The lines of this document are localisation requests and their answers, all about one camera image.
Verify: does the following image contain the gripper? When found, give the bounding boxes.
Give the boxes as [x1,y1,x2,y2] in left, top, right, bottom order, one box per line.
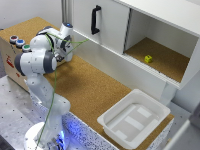
[55,38,75,63]

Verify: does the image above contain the green button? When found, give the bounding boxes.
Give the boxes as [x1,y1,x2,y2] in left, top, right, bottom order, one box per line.
[21,44,32,53]

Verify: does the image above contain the blue button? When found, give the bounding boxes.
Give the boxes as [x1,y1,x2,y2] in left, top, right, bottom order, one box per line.
[15,39,26,49]

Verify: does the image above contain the red button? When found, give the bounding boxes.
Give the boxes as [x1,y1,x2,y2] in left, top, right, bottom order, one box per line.
[9,35,19,45]

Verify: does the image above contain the white sliding door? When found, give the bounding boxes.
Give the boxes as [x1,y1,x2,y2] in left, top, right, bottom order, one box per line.
[72,0,131,55]

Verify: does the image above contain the yellow block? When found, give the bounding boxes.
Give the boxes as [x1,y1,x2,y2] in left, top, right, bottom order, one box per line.
[144,54,154,64]

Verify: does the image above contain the white cabinet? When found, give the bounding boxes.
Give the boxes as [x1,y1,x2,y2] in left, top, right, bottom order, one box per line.
[61,0,200,107]

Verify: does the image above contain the white plastic box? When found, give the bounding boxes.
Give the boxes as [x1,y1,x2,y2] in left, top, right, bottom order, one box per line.
[96,88,172,150]

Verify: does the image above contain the green cable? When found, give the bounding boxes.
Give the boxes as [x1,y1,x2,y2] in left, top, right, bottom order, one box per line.
[34,32,90,150]

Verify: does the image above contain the black door handle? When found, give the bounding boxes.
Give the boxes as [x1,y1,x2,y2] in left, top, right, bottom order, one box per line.
[90,4,102,36]

